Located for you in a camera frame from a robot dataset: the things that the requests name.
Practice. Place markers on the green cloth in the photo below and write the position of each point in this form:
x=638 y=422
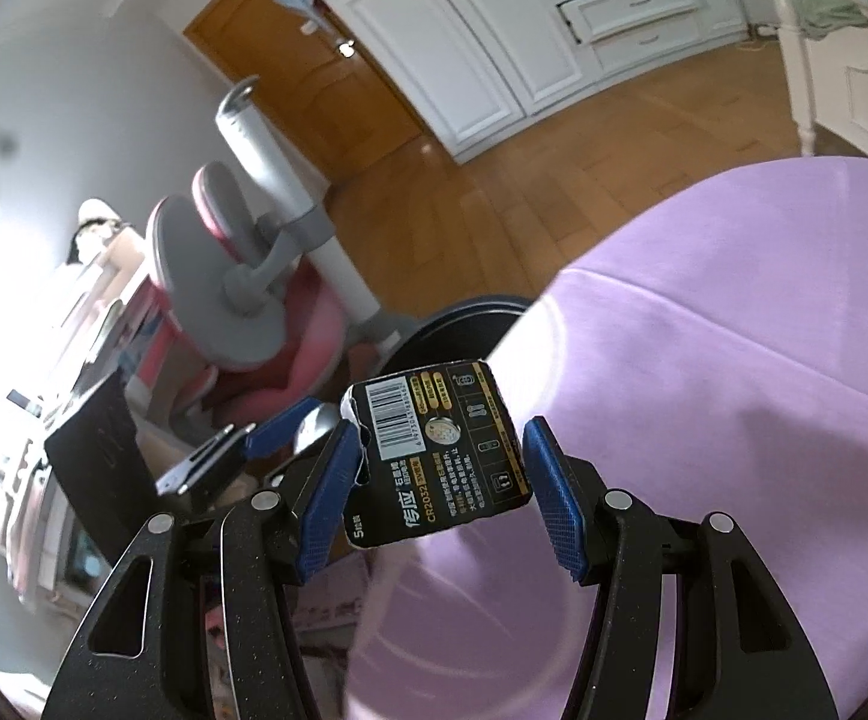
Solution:
x=835 y=19

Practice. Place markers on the black box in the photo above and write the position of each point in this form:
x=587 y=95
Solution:
x=96 y=457

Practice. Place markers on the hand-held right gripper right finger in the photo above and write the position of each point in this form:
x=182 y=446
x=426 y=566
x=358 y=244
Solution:
x=558 y=502

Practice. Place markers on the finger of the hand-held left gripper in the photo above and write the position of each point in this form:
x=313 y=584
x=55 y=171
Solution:
x=276 y=427

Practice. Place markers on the black battery card packet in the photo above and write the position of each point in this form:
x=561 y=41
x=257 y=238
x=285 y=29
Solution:
x=441 y=465

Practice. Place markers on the white capped figurine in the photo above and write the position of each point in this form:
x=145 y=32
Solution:
x=100 y=229

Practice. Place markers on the grey pink chair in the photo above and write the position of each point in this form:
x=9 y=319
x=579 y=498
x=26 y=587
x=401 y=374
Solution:
x=209 y=262

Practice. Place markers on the white pink desk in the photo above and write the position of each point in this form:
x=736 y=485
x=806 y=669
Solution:
x=104 y=330

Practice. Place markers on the white wardrobe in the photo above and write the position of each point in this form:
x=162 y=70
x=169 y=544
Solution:
x=516 y=30

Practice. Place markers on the white carved bed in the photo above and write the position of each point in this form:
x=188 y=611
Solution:
x=862 y=75

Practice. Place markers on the black round bin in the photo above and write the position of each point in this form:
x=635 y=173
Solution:
x=449 y=337

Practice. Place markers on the wooden door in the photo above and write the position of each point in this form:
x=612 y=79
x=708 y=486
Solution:
x=314 y=90

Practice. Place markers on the white tower fan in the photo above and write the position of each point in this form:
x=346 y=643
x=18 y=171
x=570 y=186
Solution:
x=276 y=165

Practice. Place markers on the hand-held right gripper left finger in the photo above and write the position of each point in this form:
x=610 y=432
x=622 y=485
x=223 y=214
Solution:
x=329 y=495

